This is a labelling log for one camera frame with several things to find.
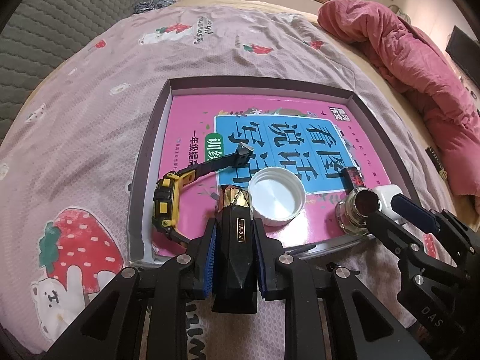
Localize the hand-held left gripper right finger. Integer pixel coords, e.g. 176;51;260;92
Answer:
254;218;432;360

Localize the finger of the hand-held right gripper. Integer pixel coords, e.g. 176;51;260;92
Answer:
364;210;469;282
390;193;480;256

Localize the grey cardboard tray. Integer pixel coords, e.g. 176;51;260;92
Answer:
127;76;424;271

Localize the white earbuds case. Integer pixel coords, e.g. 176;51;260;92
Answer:
373;184;404;218

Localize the grey quilted headboard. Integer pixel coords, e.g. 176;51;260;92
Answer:
0;0;158;143

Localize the red black marker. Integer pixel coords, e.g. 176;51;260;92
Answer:
343;166;362;196

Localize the pink strawberry printed bedsheet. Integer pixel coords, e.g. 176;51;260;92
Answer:
0;0;462;360

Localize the black gold box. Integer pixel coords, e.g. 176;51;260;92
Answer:
212;184;261;315

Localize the blue grey patterned cloth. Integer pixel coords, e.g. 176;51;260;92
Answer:
134;0;175;14

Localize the black wall television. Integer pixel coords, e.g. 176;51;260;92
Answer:
445;25;480;83

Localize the pink book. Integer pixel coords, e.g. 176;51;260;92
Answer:
152;95;392;259

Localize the yellow black wristwatch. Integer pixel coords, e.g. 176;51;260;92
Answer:
152;143;255;248

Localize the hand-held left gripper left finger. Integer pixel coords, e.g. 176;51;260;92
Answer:
45;217;219;360

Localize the white plastic lid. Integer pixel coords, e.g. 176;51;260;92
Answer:
248;167;306;227

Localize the pink quilt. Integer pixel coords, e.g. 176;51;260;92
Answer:
318;0;480;207

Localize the brass glass jar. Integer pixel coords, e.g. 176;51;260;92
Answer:
335;188;383;238

